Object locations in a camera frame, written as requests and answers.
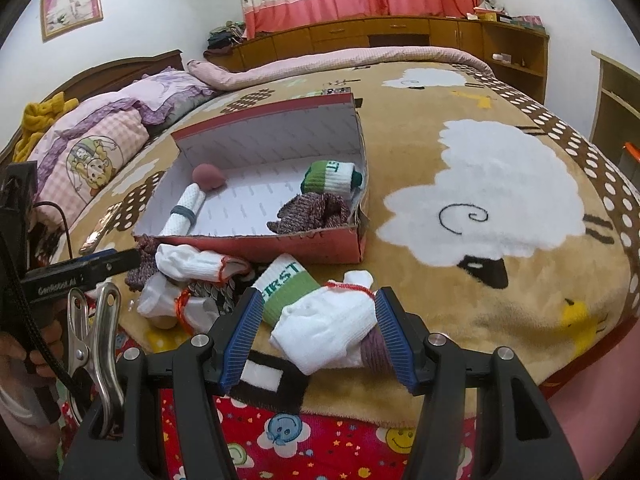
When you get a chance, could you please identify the yellow knitted cloth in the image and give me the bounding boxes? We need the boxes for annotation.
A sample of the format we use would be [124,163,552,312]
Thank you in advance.
[12,97,78,163]

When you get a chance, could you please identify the purple knit sock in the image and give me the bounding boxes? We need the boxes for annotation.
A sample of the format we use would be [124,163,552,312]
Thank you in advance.
[124,235,163,291]
[267,192,353,235]

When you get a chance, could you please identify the white socks red tie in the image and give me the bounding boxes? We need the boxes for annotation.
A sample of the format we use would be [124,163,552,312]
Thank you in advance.
[155,244,251,281]

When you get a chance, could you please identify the pink bed cover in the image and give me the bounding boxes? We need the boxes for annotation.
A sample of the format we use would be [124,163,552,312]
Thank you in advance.
[470,350,640,480]

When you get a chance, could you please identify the wooden headboard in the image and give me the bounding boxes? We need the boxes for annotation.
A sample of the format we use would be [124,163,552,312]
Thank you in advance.
[0,50,183,161]

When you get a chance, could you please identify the pile of clothes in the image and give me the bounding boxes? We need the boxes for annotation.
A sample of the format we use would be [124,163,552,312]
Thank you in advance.
[202,21,247,58]

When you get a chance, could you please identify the wooden cabinet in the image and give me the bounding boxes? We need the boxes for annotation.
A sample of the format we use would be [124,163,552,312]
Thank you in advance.
[220,16,550,106]

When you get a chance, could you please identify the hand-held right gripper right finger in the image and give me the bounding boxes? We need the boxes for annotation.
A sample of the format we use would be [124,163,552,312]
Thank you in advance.
[375,287,583,480]

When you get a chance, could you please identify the framed wall picture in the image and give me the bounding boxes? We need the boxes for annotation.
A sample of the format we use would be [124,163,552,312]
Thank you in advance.
[40,0,104,42]

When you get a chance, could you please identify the person's left forearm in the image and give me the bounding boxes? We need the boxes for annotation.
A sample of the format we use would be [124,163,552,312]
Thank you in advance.
[0,375,68,466]

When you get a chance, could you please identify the person's left hand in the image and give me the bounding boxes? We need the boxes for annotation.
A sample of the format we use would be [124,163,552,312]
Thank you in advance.
[0,305,68,378]

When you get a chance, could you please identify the pink checked cartoon pillow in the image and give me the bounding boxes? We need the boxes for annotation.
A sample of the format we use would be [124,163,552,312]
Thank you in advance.
[32,107,151,226]

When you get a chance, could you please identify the white socks with red string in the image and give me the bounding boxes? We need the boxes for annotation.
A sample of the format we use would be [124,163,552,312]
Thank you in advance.
[136,280,221,333]

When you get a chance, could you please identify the shiny flat object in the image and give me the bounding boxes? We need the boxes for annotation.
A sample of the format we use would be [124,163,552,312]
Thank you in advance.
[80,200,121,255]

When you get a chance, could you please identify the flat boxes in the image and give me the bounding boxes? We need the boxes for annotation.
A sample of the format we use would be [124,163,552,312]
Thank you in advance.
[500,14,543,31]

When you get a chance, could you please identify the purple ruffled pillow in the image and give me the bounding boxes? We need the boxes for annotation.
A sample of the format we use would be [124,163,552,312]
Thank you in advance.
[42,71,218,131]

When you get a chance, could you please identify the light wooden shelf unit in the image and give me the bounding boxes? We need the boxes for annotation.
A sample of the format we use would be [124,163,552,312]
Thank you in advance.
[587,50,640,161]

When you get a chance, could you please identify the green and white sock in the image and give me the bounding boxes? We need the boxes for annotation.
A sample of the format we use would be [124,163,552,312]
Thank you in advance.
[250,254,321,328]
[299,159,363,196]

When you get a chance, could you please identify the pink cardboard shoe box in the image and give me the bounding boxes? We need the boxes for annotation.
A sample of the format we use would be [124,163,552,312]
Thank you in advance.
[132,91,368,265]

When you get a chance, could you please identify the white towel roll grey band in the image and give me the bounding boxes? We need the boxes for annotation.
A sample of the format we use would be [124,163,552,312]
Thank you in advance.
[159,183,207,237]

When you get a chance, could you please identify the mauve sock ball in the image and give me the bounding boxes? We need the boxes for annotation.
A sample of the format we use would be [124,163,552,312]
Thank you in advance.
[192,163,226,191]

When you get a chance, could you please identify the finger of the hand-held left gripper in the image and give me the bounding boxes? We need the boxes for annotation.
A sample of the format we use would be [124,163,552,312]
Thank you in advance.
[22,247,143,297]

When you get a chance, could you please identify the red printed bedsheet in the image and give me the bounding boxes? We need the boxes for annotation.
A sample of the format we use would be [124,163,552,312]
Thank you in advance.
[115,340,481,480]

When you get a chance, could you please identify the yellow tissue box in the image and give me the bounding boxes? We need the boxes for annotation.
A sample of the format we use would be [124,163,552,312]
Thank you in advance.
[472,0,506,22]

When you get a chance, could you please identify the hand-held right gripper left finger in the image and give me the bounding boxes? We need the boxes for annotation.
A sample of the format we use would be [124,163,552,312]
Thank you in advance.
[57,287,266,480]

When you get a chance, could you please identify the sheep printed blanket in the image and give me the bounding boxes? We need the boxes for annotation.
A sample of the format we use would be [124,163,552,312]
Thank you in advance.
[35,57,640,431]

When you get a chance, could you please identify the pink quilt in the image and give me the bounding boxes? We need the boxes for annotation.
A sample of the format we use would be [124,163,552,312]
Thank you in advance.
[187,46,496,91]

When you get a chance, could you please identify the black cable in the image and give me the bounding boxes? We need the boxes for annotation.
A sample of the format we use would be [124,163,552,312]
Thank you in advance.
[0,202,88,398]

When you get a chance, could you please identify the wave patterned sock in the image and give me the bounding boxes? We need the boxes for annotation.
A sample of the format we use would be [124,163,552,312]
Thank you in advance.
[187,277,246,318]

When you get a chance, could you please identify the metal spring clip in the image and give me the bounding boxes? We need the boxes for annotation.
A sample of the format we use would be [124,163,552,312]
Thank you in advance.
[67,282,126,436]

